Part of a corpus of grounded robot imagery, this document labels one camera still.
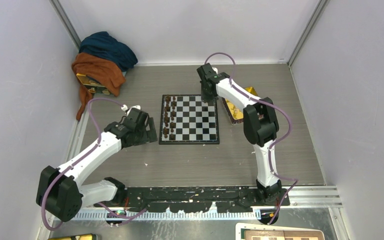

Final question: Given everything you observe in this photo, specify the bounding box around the gold tin box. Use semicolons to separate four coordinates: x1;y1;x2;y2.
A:
221;97;244;126

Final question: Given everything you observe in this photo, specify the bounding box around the dark blue cloth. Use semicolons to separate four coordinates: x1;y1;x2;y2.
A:
78;31;139;72

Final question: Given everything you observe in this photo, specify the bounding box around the gold tin lid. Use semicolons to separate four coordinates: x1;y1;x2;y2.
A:
48;233;99;240

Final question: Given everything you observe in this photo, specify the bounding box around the orange cloth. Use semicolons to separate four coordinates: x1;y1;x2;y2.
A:
71;52;126;121

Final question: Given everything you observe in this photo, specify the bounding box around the dark wooden chess pieces row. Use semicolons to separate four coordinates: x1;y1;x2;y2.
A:
162;95;177;141

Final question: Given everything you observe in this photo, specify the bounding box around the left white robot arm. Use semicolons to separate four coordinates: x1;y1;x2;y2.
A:
36;106;158;222

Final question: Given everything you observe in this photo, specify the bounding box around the yellow patterned box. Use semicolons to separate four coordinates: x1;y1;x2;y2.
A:
76;73;114;96

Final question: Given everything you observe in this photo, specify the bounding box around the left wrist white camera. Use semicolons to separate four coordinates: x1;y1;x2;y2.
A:
126;105;141;115

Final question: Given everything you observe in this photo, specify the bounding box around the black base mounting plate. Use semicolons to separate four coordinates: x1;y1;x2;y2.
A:
103;186;290;214

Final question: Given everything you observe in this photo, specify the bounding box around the black and white chessboard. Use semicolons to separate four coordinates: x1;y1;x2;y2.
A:
159;94;220;145

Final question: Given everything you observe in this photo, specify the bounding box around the wooden board corner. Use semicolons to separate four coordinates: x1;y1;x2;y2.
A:
235;223;325;240

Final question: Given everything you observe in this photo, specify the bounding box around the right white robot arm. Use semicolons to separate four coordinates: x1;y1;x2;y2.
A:
196;63;282;206

